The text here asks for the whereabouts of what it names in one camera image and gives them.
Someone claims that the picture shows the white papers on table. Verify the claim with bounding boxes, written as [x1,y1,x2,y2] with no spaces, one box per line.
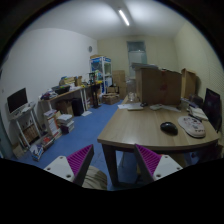
[118,103,143,111]

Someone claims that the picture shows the white patterned mouse pad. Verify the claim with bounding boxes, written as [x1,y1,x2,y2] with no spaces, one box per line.
[178,116,206,138]

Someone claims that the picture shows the black laptop screen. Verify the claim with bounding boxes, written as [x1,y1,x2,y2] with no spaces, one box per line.
[202,88,222,131]

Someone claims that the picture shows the white notebook on table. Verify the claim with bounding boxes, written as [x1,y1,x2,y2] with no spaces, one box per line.
[190,107,208,121]

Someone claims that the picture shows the white small desk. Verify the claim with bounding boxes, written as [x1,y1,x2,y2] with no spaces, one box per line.
[10,104,41,149]

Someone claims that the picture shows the white remote control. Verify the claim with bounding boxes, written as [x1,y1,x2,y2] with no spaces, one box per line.
[150,104,162,111]

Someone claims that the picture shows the beige chair seat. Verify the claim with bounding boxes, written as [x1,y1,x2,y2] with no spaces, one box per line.
[82,166,107,190]

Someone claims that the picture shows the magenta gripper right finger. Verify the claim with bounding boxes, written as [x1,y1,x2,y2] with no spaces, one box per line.
[134,144,182,184]

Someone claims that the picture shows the cardboard box on right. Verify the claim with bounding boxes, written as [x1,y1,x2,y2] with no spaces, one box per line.
[181,68,196,98]

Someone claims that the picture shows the stack of books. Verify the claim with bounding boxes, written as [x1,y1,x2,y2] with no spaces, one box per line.
[57,114,74,134]

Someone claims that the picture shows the black computer mouse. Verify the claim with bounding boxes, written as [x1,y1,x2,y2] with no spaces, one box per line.
[160,122,178,135]

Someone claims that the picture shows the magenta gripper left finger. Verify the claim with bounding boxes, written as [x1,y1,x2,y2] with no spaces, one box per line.
[44,145,94,186]

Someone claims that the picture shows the wooden side desk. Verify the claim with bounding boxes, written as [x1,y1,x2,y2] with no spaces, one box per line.
[39,87,88,112]

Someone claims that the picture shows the ceiling fluorescent light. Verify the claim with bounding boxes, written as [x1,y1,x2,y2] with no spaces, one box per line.
[118,9,130,26]

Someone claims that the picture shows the stacked cardboard boxes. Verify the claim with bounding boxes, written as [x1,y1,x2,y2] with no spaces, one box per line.
[112,70,127,99]

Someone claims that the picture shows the wooden table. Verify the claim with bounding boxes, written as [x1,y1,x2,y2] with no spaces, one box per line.
[97,106,218,186]

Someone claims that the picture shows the window with frosted glass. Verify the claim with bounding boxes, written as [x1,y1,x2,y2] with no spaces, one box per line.
[127,41,147,78]

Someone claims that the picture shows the cardboard box on floor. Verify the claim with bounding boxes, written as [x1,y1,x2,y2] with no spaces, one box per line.
[102,93,120,105]

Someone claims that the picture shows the large open cardboard box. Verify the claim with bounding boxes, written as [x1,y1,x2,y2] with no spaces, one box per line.
[135,68,182,105]

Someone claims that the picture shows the black computer monitor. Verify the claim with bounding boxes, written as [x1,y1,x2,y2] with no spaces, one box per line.
[7,88,28,113]

